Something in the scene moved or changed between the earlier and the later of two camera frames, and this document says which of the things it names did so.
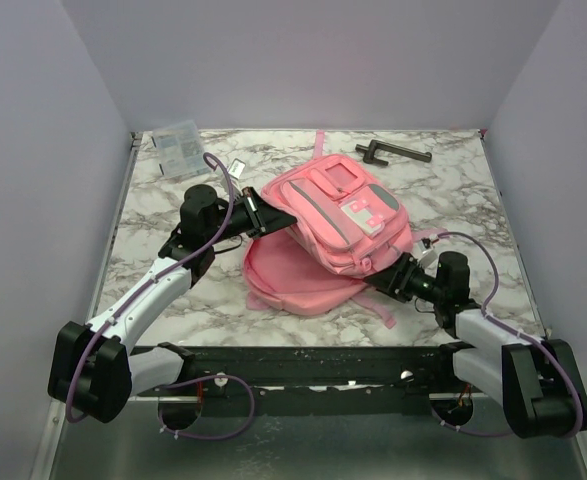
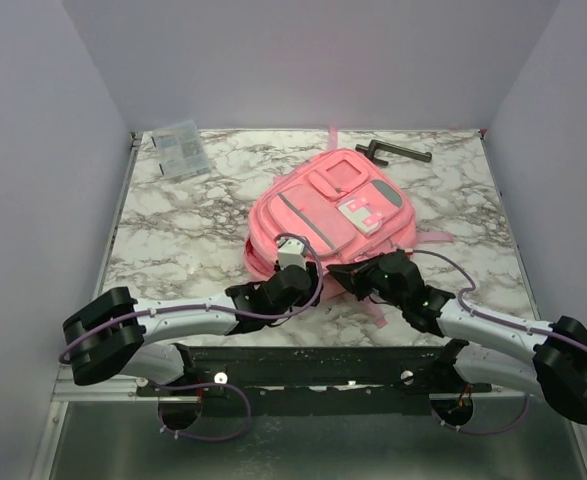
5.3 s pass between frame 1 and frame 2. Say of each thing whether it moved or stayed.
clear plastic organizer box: stayed
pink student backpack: moved
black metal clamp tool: stayed
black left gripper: moved
